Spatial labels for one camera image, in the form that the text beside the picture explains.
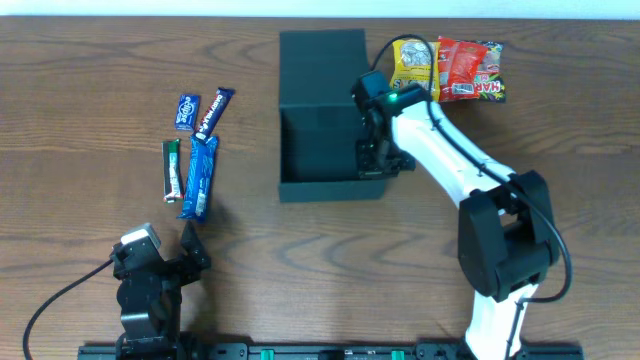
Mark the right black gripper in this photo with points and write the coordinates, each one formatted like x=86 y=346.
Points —
x=378 y=166

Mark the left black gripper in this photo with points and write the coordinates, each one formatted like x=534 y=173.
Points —
x=197 y=253

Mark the blue Oreo cookie pack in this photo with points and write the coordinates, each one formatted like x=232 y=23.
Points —
x=200 y=175

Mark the yellow Hacks candy bag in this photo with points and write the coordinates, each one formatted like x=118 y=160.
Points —
x=413 y=64

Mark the red Hacks candy bag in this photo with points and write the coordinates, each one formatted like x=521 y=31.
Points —
x=458 y=62

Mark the Haribo gummy bag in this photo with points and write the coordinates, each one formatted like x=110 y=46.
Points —
x=488 y=81

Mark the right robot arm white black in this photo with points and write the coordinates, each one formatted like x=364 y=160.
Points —
x=507 y=239

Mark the blue Eclipse mint pack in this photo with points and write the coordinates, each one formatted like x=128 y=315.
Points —
x=186 y=112

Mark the black open gift box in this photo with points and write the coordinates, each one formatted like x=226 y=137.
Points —
x=320 y=123

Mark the green chocolate bar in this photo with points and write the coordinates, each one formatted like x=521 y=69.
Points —
x=173 y=188

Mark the purple Dairy Milk bar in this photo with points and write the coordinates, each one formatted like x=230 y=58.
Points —
x=213 y=114

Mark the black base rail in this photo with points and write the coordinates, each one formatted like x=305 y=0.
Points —
x=420 y=351

